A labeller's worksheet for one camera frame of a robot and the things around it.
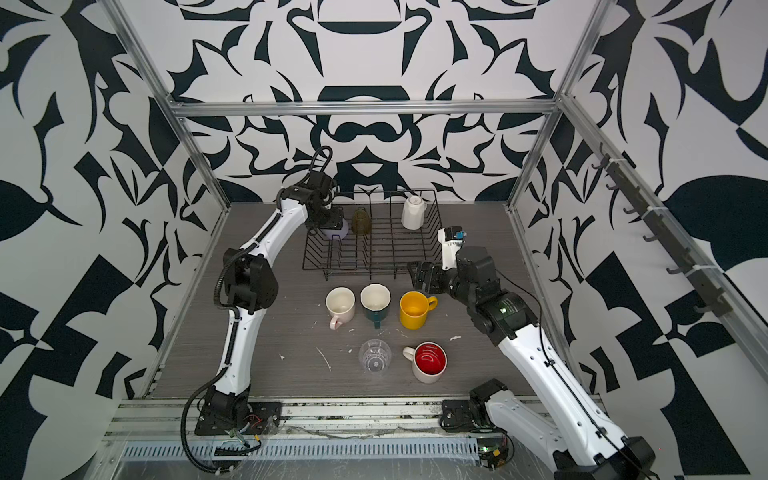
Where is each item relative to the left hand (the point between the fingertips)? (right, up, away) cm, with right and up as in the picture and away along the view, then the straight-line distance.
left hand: (333, 215), depth 99 cm
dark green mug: (+14, -25, -10) cm, 31 cm away
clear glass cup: (+14, -39, -16) cm, 45 cm away
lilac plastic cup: (+2, -6, +2) cm, 7 cm away
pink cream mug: (+4, -26, -11) cm, 28 cm away
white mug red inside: (+29, -40, -18) cm, 52 cm away
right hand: (+26, -13, -28) cm, 40 cm away
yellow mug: (+25, -29, -9) cm, 39 cm away
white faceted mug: (+27, +1, +6) cm, 27 cm away
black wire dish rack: (+18, -5, +12) cm, 22 cm away
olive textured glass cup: (+9, -2, +8) cm, 12 cm away
